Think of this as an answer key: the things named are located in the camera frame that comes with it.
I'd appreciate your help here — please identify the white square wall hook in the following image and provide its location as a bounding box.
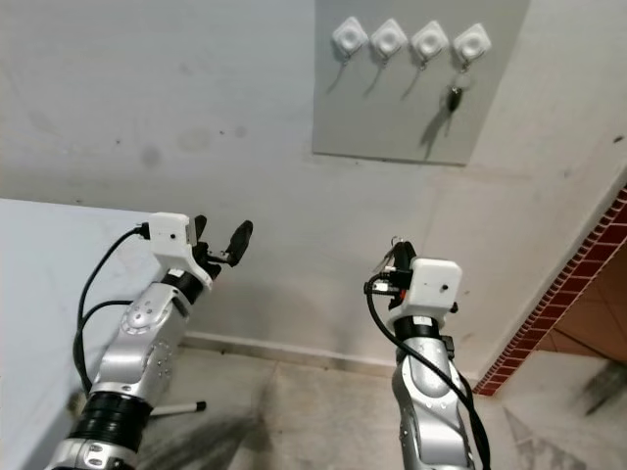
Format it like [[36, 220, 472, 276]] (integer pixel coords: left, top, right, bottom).
[[331, 17, 370, 60], [452, 23, 493, 70], [370, 19, 410, 65], [410, 21, 451, 68]]

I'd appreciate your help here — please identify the grey wall board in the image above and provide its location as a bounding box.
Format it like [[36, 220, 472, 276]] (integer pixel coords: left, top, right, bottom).
[[312, 0, 532, 167]]

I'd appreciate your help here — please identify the black-headed key on ring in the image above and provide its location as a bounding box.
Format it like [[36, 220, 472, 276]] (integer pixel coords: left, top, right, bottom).
[[446, 67, 473, 114]]

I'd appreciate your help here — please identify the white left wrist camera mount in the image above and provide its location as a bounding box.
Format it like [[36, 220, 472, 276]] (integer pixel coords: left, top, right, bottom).
[[147, 212, 215, 290]]

